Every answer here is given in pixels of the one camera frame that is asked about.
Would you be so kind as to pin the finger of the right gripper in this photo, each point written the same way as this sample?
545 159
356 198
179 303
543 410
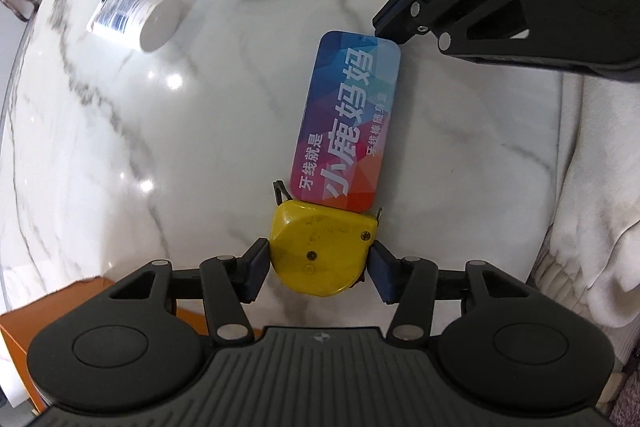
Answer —
430 9

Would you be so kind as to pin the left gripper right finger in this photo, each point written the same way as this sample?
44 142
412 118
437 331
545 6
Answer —
408 283

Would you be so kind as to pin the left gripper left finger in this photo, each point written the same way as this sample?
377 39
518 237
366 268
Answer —
227 283

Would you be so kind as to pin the yellow tape measure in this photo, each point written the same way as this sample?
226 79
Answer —
315 250

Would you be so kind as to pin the white cream jar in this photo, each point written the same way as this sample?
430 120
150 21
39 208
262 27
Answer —
142 25

